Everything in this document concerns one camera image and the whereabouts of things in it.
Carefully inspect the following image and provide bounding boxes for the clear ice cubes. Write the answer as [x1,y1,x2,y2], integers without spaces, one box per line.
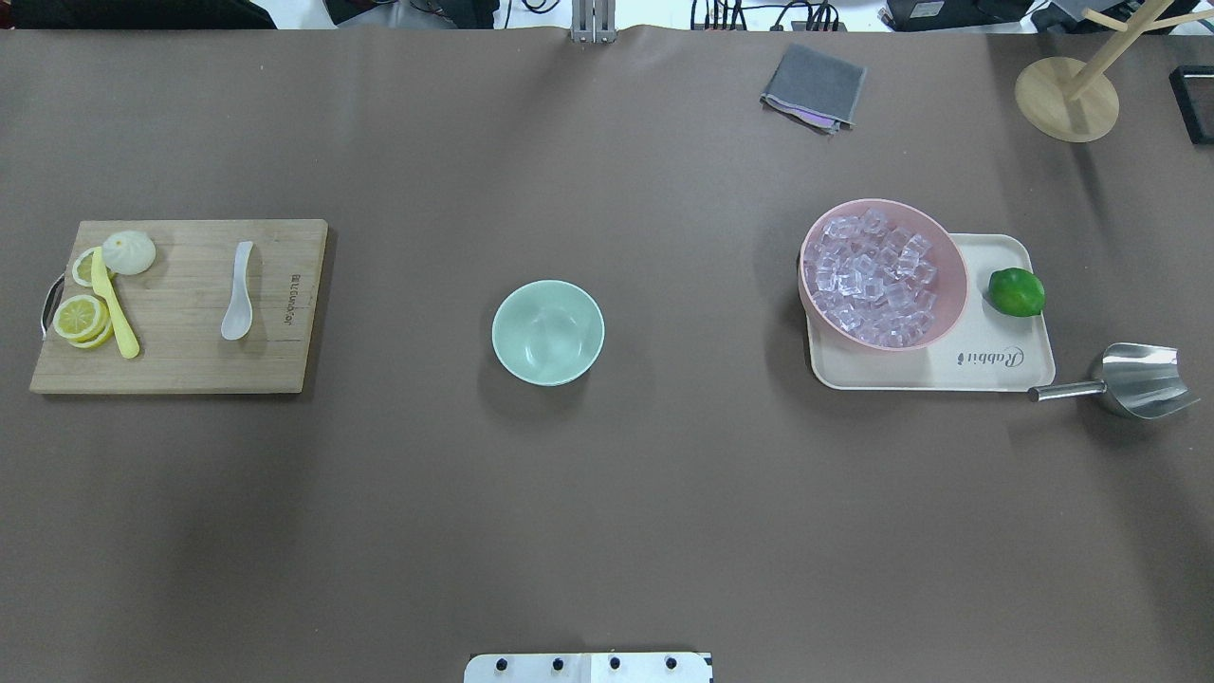
[800,207,938,347]

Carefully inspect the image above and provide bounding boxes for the white ceramic spoon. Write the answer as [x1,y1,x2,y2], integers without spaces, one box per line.
[220,241,254,341]

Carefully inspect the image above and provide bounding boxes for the mint green bowl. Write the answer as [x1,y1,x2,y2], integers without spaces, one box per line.
[490,278,606,386]

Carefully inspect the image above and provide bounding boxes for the pink bowl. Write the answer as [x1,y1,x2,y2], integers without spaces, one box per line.
[798,198,968,353]

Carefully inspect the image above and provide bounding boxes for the stainless steel ice scoop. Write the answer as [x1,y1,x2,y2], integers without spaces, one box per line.
[1027,342,1199,420]

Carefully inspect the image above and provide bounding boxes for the grey folded cloth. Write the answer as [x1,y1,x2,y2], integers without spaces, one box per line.
[760,45,868,135]

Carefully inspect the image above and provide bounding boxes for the beige serving tray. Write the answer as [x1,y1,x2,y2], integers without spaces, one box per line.
[806,233,1057,393]

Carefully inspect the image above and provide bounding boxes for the green lime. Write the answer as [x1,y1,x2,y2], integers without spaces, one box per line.
[987,268,1046,317]

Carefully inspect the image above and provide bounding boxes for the wooden cutting board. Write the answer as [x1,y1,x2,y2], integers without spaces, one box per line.
[30,220,329,395]

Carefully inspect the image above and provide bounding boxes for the white steamed bun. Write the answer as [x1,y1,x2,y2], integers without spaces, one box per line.
[101,230,157,277]

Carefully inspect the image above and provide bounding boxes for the bottom lemon slice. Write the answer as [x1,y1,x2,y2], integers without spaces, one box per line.
[69,320,113,349]

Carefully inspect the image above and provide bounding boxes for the yellow plastic knife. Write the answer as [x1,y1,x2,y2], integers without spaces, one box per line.
[90,247,140,360]

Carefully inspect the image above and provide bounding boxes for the wooden cup tree stand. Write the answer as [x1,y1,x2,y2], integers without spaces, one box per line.
[1014,1,1213,143]

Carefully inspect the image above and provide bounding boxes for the lemon slice near bun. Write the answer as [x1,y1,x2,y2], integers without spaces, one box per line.
[72,246,102,290]

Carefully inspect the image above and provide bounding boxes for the black tray at edge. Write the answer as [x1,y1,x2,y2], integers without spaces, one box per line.
[1168,66,1213,144]

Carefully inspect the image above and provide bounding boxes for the aluminium frame post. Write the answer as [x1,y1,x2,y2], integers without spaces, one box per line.
[571,0,618,44]

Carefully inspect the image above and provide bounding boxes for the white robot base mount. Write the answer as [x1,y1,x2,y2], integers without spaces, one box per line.
[463,650,714,682]

